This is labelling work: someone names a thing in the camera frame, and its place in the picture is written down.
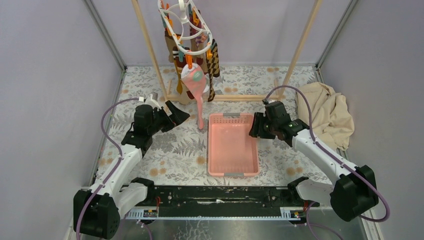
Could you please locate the mustard yellow sock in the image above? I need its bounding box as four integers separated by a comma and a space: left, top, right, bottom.
172, 46, 186, 95

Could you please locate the beige striped maroon sock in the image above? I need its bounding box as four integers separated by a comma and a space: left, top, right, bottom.
164, 30, 184, 66

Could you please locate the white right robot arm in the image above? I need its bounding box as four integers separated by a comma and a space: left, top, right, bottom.
249, 100, 380, 222

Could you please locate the pink basket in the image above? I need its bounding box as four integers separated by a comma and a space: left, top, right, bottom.
207, 113, 260, 177

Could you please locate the floral table mat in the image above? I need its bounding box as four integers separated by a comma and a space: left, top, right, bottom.
94, 65, 329, 186

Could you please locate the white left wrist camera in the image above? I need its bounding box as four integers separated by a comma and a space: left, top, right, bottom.
138, 92, 162, 109

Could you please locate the pink patterned sock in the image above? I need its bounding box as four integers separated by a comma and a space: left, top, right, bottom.
181, 63, 207, 130

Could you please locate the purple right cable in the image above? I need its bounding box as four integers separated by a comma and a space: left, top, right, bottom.
263, 85, 391, 223

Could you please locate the wooden rack frame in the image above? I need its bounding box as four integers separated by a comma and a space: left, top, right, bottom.
131, 0, 322, 101

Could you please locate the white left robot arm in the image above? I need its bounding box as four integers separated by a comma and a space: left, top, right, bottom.
73, 98, 190, 240

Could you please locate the brown yellow argyle sock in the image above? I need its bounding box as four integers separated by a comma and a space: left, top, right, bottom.
206, 39, 220, 102

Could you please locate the white round clip hanger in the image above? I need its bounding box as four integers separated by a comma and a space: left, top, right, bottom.
157, 0, 214, 58

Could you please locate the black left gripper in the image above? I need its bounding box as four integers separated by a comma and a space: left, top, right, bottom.
148, 101, 191, 136

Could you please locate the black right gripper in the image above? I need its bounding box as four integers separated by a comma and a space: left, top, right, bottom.
248, 112, 278, 140

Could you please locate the beige cloth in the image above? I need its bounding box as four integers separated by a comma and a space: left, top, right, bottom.
296, 82, 355, 151

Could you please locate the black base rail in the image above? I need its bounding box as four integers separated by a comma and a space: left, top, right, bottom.
129, 185, 311, 221

